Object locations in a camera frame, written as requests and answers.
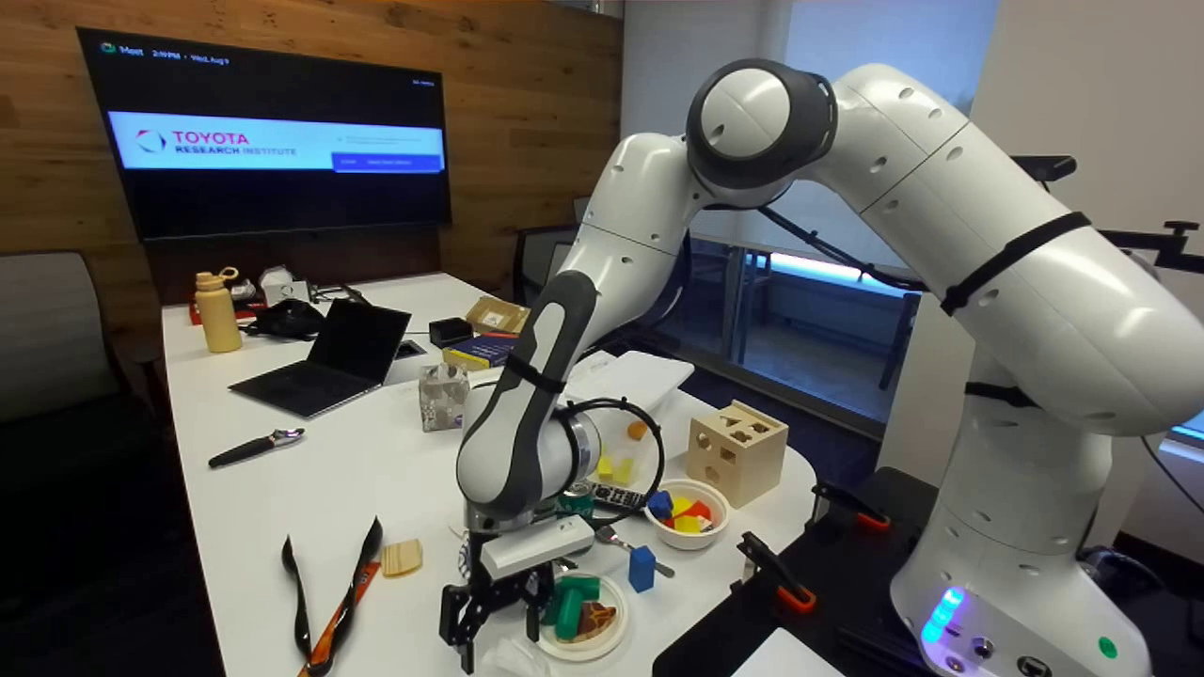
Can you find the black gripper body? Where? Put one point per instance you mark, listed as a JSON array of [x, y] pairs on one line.
[[488, 597]]

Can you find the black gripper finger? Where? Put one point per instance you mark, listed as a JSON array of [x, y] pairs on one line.
[[464, 633], [536, 603]]

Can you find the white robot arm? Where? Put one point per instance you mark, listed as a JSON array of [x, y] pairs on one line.
[[1074, 346]]

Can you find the yellow water bottle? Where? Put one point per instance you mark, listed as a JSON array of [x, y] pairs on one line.
[[217, 311]]

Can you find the white plate with green blocks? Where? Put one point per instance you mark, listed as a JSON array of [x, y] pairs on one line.
[[583, 617]]

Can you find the silver metal spoon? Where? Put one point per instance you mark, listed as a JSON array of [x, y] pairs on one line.
[[608, 534]]

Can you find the loose blue block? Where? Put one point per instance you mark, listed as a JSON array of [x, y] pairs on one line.
[[640, 568]]

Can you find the clear plastic container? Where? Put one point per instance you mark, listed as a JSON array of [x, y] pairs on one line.
[[623, 397]]

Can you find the white bowl with blocks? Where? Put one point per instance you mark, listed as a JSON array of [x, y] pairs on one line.
[[686, 511]]

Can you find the grey tissue box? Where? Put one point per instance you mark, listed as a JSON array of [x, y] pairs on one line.
[[443, 397]]

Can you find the black marker pen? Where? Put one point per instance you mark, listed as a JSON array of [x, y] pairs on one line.
[[261, 446]]

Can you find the wooden shape sorter box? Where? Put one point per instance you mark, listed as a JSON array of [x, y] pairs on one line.
[[734, 448]]

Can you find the black laptop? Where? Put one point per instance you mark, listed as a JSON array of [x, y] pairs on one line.
[[353, 355]]

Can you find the black orange clamp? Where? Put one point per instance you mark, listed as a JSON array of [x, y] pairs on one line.
[[787, 587]]

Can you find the black office chair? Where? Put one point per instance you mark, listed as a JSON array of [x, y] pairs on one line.
[[73, 433]]

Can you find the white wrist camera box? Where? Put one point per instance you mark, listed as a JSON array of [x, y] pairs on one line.
[[533, 547]]

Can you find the wall television screen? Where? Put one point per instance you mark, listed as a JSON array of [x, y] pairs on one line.
[[220, 139]]

